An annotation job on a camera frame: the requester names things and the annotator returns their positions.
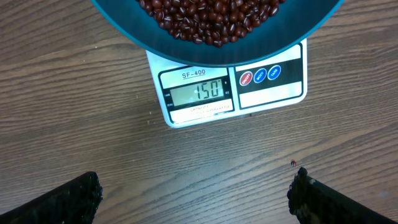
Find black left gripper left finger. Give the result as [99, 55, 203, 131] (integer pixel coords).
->
[1, 171, 103, 224]

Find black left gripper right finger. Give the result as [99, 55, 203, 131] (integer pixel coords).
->
[287, 167, 397, 224]

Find blue metal bowl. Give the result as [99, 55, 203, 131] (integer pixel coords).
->
[92, 0, 343, 67]

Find red adzuki beans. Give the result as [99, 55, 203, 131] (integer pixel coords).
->
[136, 0, 285, 47]

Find white digital kitchen scale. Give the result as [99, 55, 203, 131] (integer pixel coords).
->
[147, 40, 308, 128]

